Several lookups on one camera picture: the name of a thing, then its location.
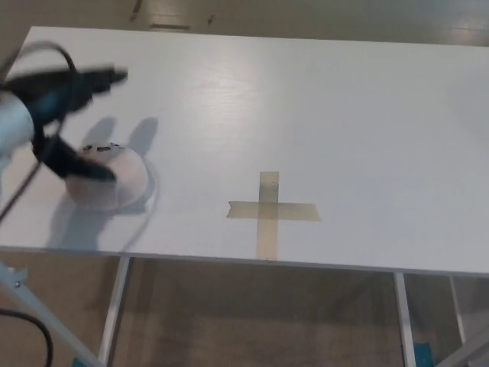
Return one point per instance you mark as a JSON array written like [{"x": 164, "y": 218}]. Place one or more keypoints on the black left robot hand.
[{"x": 65, "y": 91}]

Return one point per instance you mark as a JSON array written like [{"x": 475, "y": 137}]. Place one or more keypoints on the beige round plush ball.
[{"x": 124, "y": 185}]

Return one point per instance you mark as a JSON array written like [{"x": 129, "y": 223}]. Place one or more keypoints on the teal tape piece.
[{"x": 423, "y": 355}]

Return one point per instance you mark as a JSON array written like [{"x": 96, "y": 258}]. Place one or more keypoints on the light blue metal frame bar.
[{"x": 42, "y": 313}]

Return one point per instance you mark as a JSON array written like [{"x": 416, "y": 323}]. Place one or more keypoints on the thin white table leg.
[{"x": 458, "y": 313}]

